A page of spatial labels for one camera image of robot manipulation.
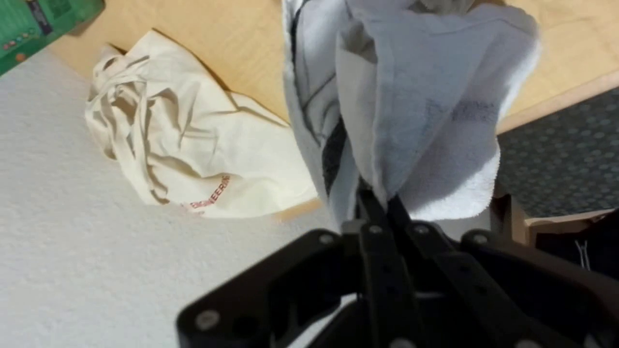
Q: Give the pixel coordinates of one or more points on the black jacket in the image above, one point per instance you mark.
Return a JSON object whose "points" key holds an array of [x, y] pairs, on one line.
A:
{"points": [[580, 252]]}

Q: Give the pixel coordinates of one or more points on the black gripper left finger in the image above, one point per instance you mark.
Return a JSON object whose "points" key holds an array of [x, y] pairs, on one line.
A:
{"points": [[379, 277]]}

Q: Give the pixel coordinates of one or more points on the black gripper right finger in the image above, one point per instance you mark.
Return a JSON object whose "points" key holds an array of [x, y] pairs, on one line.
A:
{"points": [[489, 291]]}

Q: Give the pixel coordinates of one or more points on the green plastic bottle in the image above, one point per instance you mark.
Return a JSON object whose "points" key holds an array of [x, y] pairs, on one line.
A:
{"points": [[38, 26]]}

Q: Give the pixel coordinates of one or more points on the white terry towel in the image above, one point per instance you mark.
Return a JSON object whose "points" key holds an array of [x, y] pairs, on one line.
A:
{"points": [[417, 97]]}

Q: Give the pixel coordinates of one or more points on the light wooden chair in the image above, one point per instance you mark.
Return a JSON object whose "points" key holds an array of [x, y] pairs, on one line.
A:
{"points": [[508, 215]]}

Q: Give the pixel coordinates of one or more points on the cream cloth tote bag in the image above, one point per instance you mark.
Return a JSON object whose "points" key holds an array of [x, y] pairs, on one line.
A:
{"points": [[193, 148]]}

